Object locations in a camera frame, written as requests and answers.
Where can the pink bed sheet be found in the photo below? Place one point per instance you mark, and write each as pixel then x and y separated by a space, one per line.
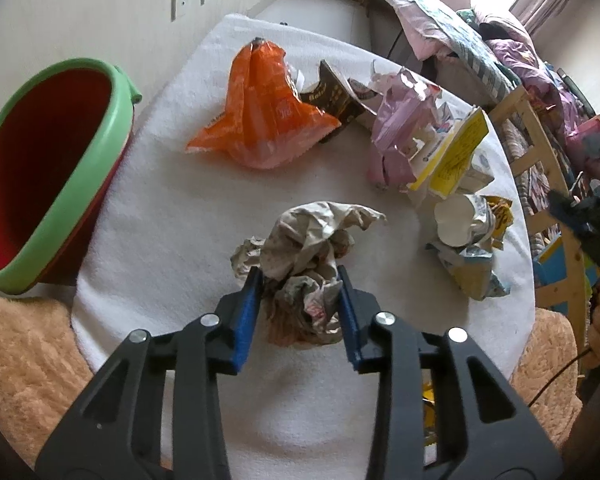
pixel 420 15

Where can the yellow snack wrapper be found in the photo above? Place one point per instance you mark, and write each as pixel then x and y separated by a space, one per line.
pixel 502 215

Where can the newspaper ball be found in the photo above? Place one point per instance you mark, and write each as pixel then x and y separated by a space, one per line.
pixel 305 240

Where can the plaid bed cover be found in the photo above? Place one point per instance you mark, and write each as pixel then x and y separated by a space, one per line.
pixel 480 55

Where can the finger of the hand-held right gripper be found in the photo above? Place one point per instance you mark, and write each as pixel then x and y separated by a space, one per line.
pixel 565 207

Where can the orange plastic snack bag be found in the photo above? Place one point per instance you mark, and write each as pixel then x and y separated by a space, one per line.
pixel 260 110

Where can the blue box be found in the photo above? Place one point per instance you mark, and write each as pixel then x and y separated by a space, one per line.
pixel 560 265

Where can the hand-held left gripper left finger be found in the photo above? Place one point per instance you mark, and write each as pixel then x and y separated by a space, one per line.
pixel 247 320

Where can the white towel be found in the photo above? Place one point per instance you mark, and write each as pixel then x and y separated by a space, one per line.
pixel 180 210

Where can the crushed white paper cup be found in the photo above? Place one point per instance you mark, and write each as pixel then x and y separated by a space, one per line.
pixel 455 217

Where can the pink plastic wrapper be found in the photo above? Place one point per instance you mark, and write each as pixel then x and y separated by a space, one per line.
pixel 395 125

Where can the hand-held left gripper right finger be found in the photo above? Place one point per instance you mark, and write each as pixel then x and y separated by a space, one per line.
pixel 348 320

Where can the wooden chair frame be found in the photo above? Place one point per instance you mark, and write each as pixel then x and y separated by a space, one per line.
pixel 535 125

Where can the yellow and white flattened carton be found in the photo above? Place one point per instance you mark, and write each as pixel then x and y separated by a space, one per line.
pixel 460 155

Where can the small yellow wrapper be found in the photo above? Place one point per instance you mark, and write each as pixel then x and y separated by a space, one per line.
pixel 427 410

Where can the blue silver snack wrapper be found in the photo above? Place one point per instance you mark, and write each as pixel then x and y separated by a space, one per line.
pixel 472 270

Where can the beige plush rug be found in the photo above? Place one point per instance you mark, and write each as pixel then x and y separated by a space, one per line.
pixel 25 360

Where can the purple blanket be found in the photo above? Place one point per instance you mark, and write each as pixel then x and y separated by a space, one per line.
pixel 520 55

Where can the red bucket with green rim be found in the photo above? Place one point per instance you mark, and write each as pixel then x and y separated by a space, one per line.
pixel 35 160

